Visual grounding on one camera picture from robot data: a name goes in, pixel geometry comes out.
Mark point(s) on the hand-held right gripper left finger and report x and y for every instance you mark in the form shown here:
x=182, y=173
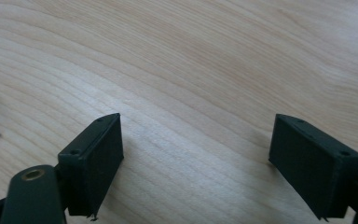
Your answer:
x=90, y=165

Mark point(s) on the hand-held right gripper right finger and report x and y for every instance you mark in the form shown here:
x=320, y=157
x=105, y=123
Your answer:
x=310, y=165

